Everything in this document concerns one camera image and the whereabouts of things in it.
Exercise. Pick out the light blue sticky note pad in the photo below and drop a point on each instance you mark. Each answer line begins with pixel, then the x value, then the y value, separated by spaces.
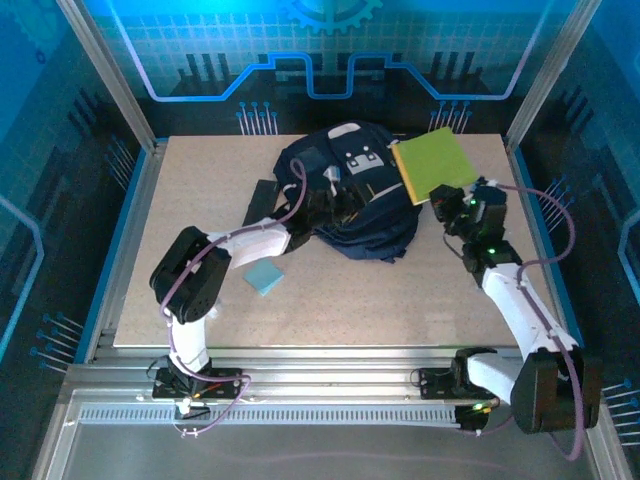
pixel 264 277

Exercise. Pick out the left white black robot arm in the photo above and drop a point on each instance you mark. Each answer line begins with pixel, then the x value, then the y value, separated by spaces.
pixel 255 245

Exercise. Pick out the black controller box with lights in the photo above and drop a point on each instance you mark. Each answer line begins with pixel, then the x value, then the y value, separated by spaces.
pixel 470 420

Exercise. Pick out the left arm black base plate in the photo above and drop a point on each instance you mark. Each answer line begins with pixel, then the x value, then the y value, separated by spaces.
pixel 230 385

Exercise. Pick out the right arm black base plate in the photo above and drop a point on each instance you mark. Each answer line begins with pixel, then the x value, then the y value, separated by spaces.
pixel 435 384

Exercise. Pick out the aluminium front rail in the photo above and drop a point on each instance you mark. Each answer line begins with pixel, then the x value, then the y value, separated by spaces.
pixel 330 372

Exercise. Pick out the green cover book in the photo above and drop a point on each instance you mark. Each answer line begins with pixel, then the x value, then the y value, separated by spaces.
pixel 435 160

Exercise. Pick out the navy blue backpack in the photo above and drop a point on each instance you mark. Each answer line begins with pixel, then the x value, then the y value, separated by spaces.
pixel 370 225

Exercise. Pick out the left aluminium frame post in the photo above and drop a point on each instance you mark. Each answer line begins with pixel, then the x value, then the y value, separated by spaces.
pixel 119 85

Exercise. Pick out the right aluminium frame post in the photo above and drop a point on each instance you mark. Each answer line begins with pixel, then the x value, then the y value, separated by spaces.
pixel 550 75

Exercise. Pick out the aluminium frame post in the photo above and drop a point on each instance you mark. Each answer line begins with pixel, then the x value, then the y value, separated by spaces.
pixel 550 75
pixel 119 85

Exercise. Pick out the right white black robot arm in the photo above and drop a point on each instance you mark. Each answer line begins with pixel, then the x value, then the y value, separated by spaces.
pixel 510 300

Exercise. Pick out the metal front tray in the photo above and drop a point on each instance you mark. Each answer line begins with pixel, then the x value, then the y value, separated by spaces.
pixel 320 450

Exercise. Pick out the aluminium side rail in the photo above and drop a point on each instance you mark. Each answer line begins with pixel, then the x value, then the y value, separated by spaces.
pixel 126 250

